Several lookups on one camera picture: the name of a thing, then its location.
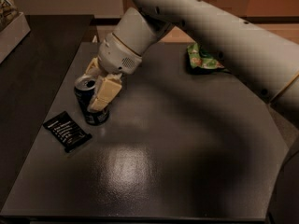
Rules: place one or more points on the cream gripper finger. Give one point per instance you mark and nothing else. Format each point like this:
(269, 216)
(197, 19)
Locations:
(106, 89)
(94, 69)

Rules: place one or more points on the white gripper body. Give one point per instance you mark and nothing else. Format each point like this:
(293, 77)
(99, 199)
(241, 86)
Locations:
(116, 56)

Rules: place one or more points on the blue pepsi can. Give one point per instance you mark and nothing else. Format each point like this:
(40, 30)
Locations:
(84, 90)

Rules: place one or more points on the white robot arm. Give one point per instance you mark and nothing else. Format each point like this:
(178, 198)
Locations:
(265, 62)

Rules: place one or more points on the black rxbar chocolate wrapper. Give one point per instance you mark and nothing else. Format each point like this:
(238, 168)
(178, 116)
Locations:
(67, 132)

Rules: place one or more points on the green chip bag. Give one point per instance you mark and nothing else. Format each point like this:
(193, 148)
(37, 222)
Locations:
(200, 58)

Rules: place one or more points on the white box with snacks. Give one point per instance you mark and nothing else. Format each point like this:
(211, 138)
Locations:
(13, 27)

